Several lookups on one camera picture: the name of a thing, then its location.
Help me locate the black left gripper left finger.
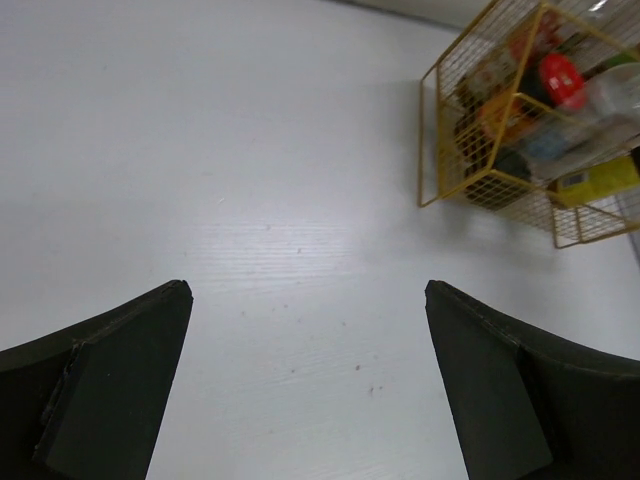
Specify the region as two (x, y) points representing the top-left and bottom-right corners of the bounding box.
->
(1, 280), (193, 479)

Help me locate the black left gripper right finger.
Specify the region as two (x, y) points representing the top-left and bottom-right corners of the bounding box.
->
(425, 280), (639, 479)

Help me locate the small yellow label bottle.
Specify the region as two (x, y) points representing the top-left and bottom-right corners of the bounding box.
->
(547, 153), (639, 209)

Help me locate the clear gold spout oil bottle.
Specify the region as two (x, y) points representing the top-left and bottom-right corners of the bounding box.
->
(507, 62), (639, 180)

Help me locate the red lid chili sauce jar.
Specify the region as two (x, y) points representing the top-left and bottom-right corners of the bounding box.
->
(478, 53), (587, 143)

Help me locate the silver lid salt shaker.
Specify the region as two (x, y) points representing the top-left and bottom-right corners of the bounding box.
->
(518, 126), (570, 163)

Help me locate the gold wire mesh rack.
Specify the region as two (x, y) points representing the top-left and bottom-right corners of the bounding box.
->
(419, 1), (639, 249)

